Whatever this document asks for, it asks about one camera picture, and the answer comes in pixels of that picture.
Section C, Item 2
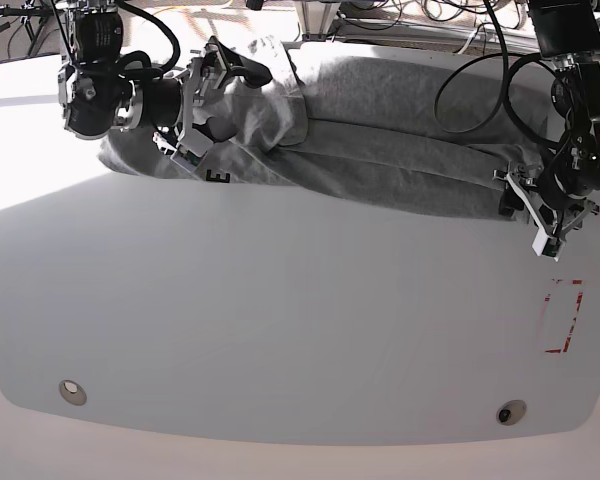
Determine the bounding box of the right round table hole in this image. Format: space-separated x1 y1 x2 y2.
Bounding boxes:
496 399 527 426

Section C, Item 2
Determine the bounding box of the aluminium frame post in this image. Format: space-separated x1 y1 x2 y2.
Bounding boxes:
293 1 341 41

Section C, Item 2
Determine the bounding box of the grey T-shirt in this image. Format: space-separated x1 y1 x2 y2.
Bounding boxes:
98 37 541 219

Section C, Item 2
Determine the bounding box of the black tripod stand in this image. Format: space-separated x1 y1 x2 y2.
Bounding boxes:
0 1 62 60

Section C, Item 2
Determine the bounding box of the left round table hole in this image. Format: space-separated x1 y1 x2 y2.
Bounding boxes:
59 380 87 406

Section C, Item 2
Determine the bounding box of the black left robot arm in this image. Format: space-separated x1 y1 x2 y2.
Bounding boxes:
484 1 600 259

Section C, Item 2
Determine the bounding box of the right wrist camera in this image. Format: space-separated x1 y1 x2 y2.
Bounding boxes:
170 147 203 176

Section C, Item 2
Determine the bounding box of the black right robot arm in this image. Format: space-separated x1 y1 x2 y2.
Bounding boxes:
51 1 272 165

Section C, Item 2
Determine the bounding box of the red tape rectangle marking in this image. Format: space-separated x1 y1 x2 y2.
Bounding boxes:
539 279 585 354

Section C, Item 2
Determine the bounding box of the round table hole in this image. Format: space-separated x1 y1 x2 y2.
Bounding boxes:
59 380 87 406
496 399 527 426

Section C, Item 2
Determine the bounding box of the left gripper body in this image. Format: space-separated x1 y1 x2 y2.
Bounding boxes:
493 162 600 245

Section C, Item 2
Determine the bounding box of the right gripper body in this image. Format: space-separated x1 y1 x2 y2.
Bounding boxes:
153 44 220 155

